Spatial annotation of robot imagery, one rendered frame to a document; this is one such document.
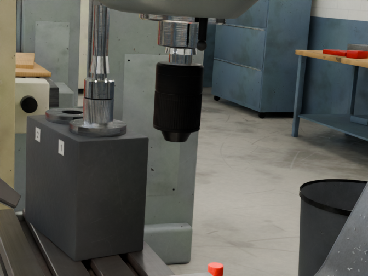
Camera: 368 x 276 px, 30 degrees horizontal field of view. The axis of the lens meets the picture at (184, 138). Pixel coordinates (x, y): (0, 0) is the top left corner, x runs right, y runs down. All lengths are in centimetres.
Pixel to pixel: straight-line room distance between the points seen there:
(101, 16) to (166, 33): 41
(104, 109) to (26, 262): 26
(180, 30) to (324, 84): 743
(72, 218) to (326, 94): 707
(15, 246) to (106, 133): 24
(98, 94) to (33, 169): 21
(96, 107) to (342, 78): 679
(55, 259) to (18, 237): 11
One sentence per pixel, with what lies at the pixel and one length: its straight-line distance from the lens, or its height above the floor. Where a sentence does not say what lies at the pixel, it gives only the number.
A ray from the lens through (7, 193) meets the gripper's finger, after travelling 92.
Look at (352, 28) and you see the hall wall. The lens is 766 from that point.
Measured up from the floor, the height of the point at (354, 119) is 27.
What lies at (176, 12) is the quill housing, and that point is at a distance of 61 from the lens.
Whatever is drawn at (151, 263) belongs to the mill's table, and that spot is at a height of 93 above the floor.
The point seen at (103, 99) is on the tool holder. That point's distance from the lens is 106.
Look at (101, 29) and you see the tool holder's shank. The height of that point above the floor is 127.
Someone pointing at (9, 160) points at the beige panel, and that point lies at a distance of 244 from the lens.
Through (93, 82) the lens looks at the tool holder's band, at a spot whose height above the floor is 119.
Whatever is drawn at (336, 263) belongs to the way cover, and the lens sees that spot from 101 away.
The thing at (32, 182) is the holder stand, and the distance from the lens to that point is 120.
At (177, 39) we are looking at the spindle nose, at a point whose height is 129.
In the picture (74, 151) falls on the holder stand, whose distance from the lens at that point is 102.
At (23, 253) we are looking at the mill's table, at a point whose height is 93.
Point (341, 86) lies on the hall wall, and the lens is 778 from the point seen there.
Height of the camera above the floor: 133
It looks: 12 degrees down
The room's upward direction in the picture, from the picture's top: 4 degrees clockwise
